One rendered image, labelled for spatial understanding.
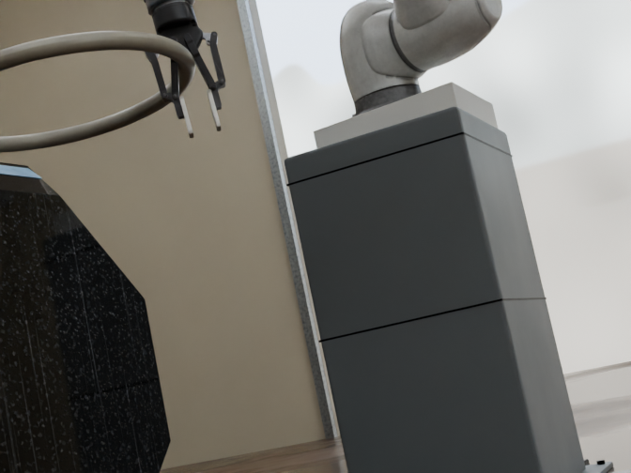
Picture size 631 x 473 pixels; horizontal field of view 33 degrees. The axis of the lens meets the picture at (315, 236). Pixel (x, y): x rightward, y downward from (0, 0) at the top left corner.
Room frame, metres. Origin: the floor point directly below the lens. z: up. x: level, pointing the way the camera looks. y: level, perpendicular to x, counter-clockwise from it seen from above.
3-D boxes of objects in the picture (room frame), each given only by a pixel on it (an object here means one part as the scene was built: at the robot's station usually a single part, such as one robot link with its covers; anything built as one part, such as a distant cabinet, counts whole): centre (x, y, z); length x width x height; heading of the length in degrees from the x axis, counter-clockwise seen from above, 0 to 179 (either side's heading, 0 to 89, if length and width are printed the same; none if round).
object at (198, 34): (1.82, 0.17, 0.97); 0.08 x 0.07 x 0.09; 96
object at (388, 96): (2.35, -0.21, 0.88); 0.22 x 0.18 x 0.06; 70
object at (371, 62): (2.33, -0.23, 1.02); 0.18 x 0.16 x 0.22; 50
